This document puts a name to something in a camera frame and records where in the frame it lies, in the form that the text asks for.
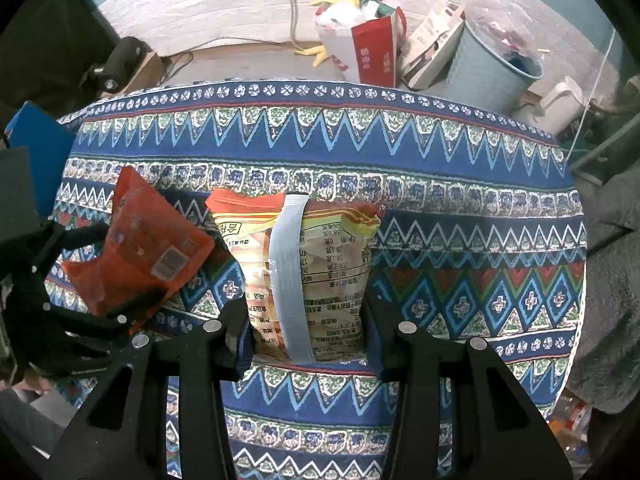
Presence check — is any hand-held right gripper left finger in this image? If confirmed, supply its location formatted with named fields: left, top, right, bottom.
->
left=50, top=300, right=255, bottom=480

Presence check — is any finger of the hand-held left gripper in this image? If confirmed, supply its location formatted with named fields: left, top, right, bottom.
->
left=30, top=222, right=108, bottom=271
left=30, top=304, right=129, bottom=377

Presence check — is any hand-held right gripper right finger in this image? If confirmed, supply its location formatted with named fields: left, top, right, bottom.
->
left=360, top=291, right=576, bottom=480

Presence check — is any blue cardboard box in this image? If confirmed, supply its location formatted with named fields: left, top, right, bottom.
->
left=5, top=101, right=76, bottom=221

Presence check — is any red snack bag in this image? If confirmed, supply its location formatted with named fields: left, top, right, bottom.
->
left=62, top=166, right=216, bottom=336

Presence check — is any yellow orange-edged snack bag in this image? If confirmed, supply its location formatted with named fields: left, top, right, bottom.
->
left=206, top=189, right=386, bottom=365

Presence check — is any blue patterned tablecloth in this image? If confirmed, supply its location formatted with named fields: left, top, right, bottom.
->
left=42, top=79, right=587, bottom=480

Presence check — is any black device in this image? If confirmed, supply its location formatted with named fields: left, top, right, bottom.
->
left=80, top=37, right=151, bottom=93

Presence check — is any grey cloth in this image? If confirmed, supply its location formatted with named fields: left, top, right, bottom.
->
left=565, top=210, right=640, bottom=411

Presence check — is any light blue trash bin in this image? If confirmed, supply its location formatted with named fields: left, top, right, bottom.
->
left=447, top=22, right=543, bottom=111

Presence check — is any red and white paper bag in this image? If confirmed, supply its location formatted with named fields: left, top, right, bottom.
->
left=317, top=7, right=407, bottom=88

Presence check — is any white electric kettle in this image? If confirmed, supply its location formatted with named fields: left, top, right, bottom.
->
left=515, top=76, right=586, bottom=136

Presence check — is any white cardboard product box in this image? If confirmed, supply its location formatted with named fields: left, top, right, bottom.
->
left=402, top=0, right=466, bottom=91

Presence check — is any white plastic bag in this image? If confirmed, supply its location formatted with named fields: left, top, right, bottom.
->
left=320, top=2, right=371, bottom=28

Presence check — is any clear plastic bin liner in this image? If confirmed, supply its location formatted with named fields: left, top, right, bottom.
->
left=465, top=0, right=546, bottom=56

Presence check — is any white cable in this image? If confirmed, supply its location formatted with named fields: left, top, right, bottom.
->
left=570, top=30, right=618, bottom=156

